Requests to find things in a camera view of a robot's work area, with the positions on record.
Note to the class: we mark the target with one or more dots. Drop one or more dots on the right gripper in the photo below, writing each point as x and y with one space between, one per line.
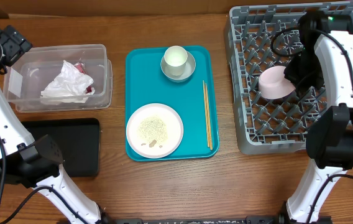
300 82

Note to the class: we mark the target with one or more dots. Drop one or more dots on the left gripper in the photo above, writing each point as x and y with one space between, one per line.
14 45

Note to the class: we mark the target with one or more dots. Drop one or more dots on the pink bowl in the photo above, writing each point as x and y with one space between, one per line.
273 84

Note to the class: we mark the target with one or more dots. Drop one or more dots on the white napkin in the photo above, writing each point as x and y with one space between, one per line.
69 86

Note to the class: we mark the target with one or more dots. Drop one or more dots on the red sauce packet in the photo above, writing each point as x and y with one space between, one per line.
81 69

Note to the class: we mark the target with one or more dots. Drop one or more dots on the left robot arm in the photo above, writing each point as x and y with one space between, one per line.
37 163

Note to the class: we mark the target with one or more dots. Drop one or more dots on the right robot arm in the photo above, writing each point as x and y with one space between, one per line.
326 60

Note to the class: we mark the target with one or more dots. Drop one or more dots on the clear plastic bin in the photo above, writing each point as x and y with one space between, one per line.
30 75

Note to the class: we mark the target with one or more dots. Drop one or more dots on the grey dish rack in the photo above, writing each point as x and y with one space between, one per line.
271 126

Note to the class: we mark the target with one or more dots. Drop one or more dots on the black tray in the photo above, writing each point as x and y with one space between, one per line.
78 139

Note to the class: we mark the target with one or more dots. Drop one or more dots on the grey small bowl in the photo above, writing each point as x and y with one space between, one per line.
188 71

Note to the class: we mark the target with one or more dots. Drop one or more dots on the white paper cup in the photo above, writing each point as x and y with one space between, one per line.
175 58

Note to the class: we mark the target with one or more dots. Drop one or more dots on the teal serving tray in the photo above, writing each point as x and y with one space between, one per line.
146 83

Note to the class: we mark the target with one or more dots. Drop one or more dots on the white round plate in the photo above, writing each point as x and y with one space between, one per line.
154 121

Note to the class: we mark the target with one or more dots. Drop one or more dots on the food scrap on plate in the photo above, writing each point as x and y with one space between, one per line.
152 143

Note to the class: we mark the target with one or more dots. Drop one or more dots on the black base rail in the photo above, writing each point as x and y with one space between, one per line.
246 220

